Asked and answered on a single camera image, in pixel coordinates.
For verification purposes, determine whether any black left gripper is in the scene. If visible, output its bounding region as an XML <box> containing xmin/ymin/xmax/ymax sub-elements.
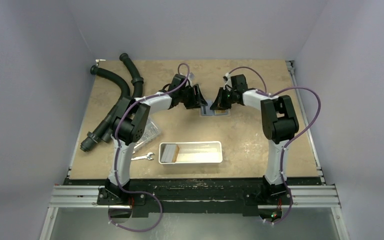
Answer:
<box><xmin>178</xmin><ymin>84</ymin><xmax>207</xmax><ymax>110</ymax></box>

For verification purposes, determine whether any grey credit card stack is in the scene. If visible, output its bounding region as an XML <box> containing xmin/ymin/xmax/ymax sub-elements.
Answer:
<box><xmin>160</xmin><ymin>144</ymin><xmax>180</xmax><ymax>163</ymax></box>

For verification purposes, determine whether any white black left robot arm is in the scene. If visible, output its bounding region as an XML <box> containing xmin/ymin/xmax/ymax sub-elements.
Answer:
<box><xmin>104</xmin><ymin>73</ymin><xmax>208</xmax><ymax>205</ymax></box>

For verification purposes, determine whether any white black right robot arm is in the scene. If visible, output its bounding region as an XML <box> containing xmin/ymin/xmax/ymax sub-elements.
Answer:
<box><xmin>210</xmin><ymin>73</ymin><xmax>299</xmax><ymax>204</ymax></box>

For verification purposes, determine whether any white rectangular tray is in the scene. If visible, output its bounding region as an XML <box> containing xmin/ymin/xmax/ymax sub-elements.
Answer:
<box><xmin>158</xmin><ymin>141</ymin><xmax>223</xmax><ymax>165</ymax></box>

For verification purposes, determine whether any clear plastic bag of screws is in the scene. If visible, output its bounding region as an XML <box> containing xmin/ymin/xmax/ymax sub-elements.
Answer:
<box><xmin>134</xmin><ymin>117</ymin><xmax>162</xmax><ymax>151</ymax></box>

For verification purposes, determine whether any silver open-end wrench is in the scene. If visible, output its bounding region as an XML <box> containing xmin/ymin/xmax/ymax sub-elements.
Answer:
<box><xmin>131</xmin><ymin>152</ymin><xmax>155</xmax><ymax>161</ymax></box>

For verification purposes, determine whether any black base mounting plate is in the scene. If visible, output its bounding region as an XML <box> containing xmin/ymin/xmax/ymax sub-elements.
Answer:
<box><xmin>62</xmin><ymin>177</ymin><xmax>323</xmax><ymax>218</ymax></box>

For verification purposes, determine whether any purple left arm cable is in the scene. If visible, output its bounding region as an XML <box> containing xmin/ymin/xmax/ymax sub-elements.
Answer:
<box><xmin>107</xmin><ymin>63</ymin><xmax>191</xmax><ymax>233</ymax></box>

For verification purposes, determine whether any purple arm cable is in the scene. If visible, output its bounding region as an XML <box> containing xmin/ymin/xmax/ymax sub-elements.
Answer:
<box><xmin>224</xmin><ymin>66</ymin><xmax>322</xmax><ymax>226</ymax></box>
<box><xmin>107</xmin><ymin>63</ymin><xmax>191</xmax><ymax>233</ymax></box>

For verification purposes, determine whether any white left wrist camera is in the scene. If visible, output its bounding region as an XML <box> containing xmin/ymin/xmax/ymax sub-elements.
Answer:
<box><xmin>188</xmin><ymin>72</ymin><xmax>195</xmax><ymax>82</ymax></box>

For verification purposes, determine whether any black corrugated hose right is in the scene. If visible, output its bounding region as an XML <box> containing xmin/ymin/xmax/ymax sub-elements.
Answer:
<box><xmin>101</xmin><ymin>52</ymin><xmax>145</xmax><ymax>144</ymax></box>

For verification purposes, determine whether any black corrugated hose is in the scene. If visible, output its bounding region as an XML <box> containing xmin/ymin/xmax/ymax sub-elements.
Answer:
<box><xmin>101</xmin><ymin>52</ymin><xmax>145</xmax><ymax>144</ymax></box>
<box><xmin>79</xmin><ymin>64</ymin><xmax>131</xmax><ymax>153</ymax></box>

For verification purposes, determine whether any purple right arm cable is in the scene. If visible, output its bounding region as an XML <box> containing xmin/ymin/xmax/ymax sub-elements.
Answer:
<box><xmin>224</xmin><ymin>66</ymin><xmax>322</xmax><ymax>226</ymax></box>

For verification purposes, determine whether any black corrugated hose left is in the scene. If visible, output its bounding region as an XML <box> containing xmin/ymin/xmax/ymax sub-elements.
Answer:
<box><xmin>79</xmin><ymin>64</ymin><xmax>131</xmax><ymax>153</ymax></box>

